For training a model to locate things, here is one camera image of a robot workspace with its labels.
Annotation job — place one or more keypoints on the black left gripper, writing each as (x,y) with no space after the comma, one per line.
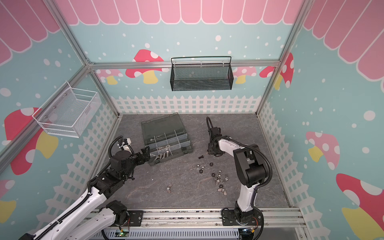
(146,155)

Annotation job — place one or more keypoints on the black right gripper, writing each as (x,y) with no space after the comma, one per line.
(214,132)

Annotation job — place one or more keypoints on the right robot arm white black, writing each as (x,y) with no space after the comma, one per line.
(253,169)

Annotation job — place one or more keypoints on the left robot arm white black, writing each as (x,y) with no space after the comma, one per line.
(69,225)

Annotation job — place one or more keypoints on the green plastic compartment organizer box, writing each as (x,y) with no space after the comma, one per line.
(166,134)

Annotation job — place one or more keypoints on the black wire mesh basket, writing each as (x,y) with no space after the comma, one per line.
(208,73)

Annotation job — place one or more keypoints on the white wire mesh basket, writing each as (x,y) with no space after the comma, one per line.
(69,112)

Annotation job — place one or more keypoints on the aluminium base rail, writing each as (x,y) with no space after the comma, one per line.
(207,224)

